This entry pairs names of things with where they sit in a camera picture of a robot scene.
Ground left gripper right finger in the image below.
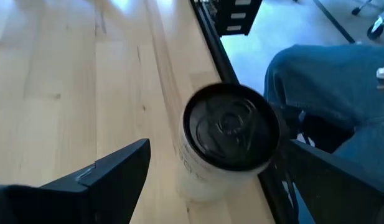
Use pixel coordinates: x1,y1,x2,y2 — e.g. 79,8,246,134
281,139,384,224

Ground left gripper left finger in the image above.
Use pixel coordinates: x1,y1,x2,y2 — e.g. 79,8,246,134
0,138,152,224

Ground slim can orange band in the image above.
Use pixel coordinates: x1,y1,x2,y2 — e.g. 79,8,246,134
178,82,281,203

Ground black chair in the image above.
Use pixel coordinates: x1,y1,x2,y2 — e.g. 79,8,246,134
272,104,356,155

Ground person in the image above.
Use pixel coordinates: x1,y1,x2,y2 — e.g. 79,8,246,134
263,43,384,194

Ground chair caster wheel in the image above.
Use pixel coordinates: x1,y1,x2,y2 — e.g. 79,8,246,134
367,14,384,40
350,0,373,16

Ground black box white labels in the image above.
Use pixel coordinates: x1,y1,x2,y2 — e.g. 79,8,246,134
213,0,263,37

